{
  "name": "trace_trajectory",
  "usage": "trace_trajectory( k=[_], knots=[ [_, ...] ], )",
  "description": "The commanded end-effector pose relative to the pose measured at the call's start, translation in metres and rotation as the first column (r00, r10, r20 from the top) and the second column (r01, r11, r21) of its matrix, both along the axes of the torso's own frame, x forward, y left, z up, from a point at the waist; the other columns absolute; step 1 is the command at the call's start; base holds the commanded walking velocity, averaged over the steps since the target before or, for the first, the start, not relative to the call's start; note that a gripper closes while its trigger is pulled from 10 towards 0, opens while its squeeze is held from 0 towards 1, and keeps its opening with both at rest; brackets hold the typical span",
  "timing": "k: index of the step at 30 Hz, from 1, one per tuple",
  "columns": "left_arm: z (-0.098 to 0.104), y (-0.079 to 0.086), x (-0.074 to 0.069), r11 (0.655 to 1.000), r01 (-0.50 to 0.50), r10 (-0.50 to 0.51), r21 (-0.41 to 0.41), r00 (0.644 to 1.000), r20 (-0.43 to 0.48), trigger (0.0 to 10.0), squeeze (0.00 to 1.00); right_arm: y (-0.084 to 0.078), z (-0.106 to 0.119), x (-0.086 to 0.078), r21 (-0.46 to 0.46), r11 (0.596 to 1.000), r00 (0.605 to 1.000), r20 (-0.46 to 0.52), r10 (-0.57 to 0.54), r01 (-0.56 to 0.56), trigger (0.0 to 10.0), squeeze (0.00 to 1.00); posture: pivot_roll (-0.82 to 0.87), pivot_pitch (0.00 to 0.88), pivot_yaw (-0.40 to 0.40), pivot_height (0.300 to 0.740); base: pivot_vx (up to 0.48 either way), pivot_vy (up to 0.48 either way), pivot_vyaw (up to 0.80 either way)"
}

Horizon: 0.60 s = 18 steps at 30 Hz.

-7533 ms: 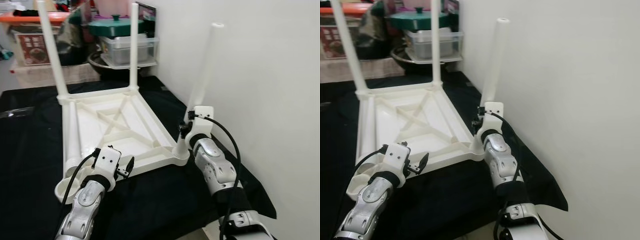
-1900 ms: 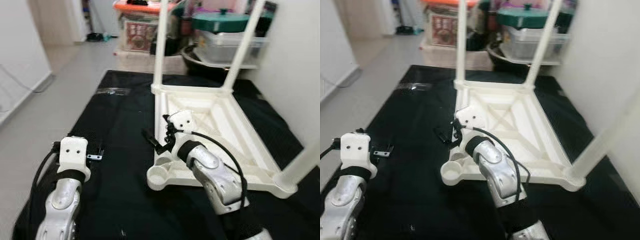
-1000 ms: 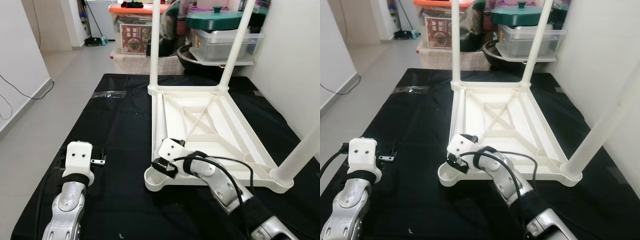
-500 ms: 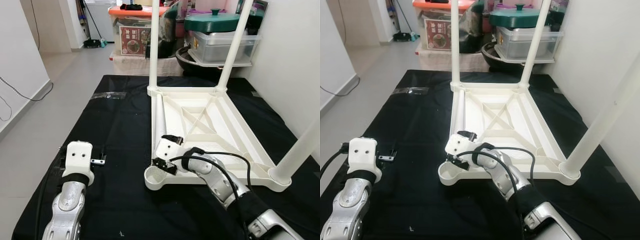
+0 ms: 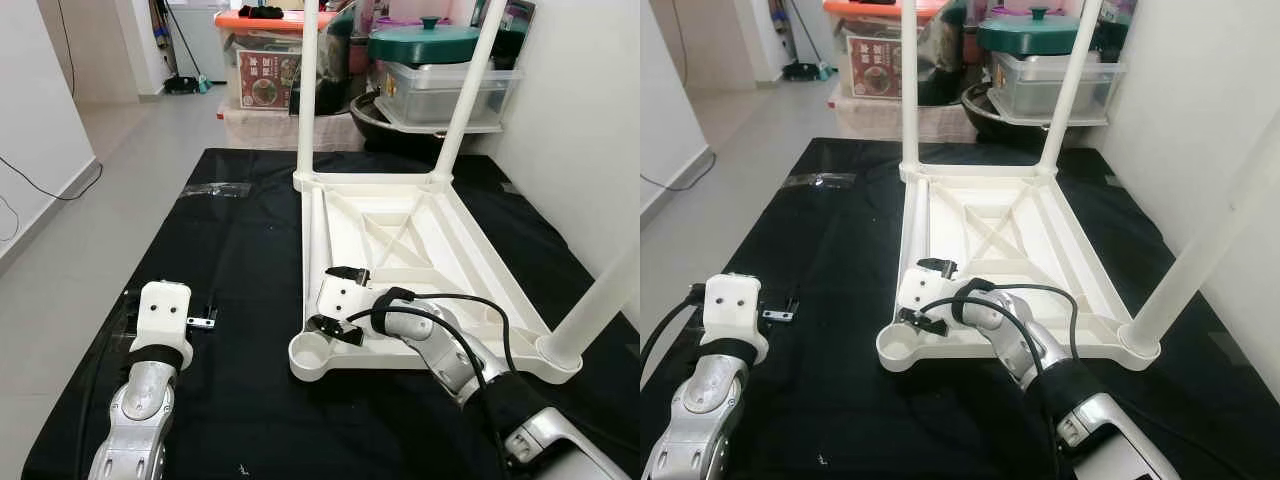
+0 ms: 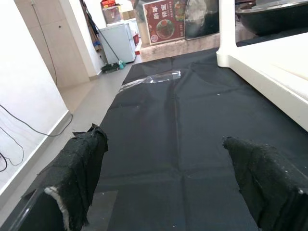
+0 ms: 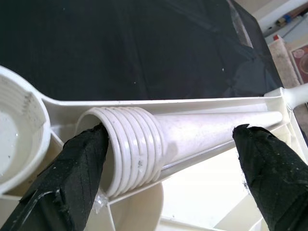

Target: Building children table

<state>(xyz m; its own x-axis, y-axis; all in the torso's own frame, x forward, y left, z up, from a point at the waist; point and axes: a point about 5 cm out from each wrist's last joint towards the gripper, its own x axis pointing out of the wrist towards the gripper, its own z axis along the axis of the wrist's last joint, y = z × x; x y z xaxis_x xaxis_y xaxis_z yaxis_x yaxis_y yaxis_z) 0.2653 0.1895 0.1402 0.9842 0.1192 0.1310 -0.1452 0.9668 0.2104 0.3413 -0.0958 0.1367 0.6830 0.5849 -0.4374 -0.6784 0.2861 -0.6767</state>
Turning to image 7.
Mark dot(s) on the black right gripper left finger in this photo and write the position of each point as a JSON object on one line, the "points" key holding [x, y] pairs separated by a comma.
{"points": [[65, 183]]}

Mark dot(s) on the white plastic table top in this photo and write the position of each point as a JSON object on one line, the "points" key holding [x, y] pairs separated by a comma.
{"points": [[24, 134]]}

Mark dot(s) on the black table cloth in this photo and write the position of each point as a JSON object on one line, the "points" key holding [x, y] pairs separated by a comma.
{"points": [[120, 48]]}

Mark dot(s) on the red printed carton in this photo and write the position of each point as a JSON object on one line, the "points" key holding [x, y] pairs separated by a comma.
{"points": [[300, 62]]}

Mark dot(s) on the white plastic table leg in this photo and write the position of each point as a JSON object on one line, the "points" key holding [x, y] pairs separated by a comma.
{"points": [[192, 134], [297, 93]]}

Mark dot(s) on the clear tape strip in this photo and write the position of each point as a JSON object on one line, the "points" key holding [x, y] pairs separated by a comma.
{"points": [[241, 26]]}

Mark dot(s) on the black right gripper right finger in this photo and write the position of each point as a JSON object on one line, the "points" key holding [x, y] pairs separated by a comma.
{"points": [[276, 180]]}

